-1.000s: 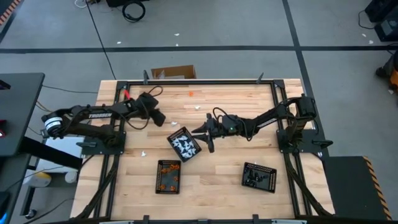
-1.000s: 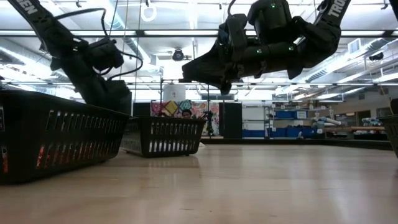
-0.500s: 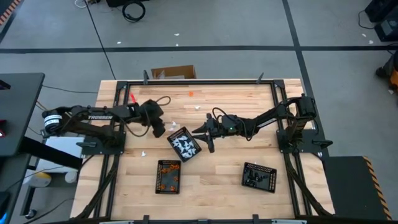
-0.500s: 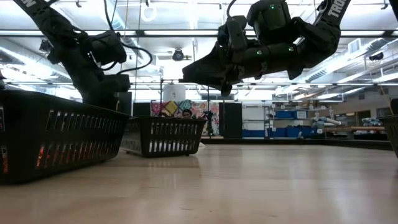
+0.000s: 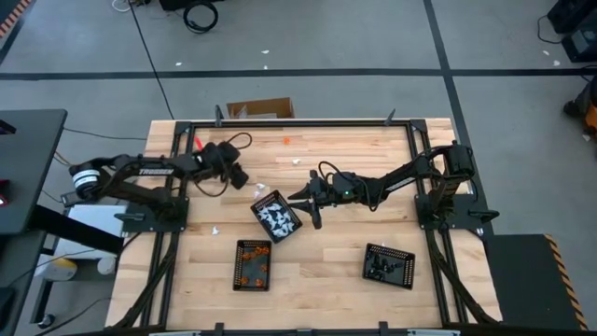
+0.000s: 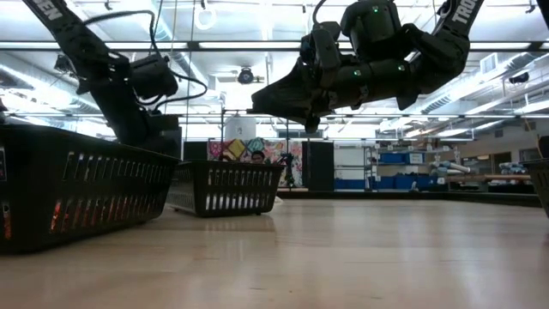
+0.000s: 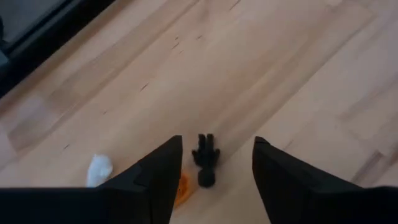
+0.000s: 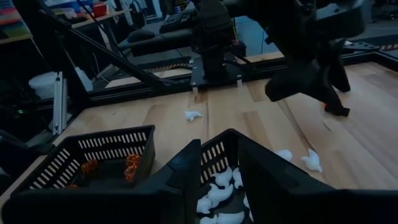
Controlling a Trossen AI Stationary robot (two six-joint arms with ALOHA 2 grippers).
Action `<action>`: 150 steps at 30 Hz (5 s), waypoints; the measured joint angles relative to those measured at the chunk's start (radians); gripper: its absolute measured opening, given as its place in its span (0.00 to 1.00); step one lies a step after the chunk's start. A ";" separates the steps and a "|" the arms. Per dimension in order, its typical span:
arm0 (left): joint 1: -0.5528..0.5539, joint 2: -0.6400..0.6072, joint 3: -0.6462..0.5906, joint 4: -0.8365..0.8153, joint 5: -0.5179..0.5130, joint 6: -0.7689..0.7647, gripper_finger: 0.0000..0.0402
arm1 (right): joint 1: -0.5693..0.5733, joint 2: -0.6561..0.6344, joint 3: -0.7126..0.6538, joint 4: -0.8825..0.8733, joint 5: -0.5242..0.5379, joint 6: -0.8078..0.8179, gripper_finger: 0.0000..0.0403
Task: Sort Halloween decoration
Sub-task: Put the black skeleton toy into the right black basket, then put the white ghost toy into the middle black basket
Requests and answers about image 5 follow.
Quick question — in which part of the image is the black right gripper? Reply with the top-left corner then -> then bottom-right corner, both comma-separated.
287,170 -> 369,230

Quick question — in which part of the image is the black slotted plastic basket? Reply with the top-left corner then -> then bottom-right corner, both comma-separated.
362,241 -> 417,291
231,239 -> 272,293
250,189 -> 303,245

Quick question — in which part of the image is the brown cardboard box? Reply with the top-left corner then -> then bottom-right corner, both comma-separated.
226,96 -> 296,120

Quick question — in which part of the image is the white storage box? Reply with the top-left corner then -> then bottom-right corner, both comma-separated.
55,203 -> 127,262

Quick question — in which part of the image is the white round object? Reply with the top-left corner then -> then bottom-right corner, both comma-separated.
96,255 -> 118,276

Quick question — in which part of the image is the black desk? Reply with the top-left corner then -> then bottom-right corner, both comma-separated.
0,108 -> 69,235

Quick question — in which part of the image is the pale yellow round object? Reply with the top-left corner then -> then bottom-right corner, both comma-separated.
35,257 -> 78,282

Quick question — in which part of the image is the black hazard-striped ramp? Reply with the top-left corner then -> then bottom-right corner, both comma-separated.
482,232 -> 590,332
0,0 -> 36,39

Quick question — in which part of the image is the person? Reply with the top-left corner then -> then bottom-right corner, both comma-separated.
562,86 -> 597,134

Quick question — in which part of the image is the black equipment case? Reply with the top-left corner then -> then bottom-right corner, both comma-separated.
546,0 -> 597,64

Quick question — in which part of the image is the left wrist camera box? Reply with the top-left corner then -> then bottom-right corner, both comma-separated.
230,162 -> 250,190

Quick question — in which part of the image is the black aluminium table frame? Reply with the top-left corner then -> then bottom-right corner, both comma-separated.
109,105 -> 503,336

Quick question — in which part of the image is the coiled black cable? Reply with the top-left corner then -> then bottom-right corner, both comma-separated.
182,1 -> 219,35

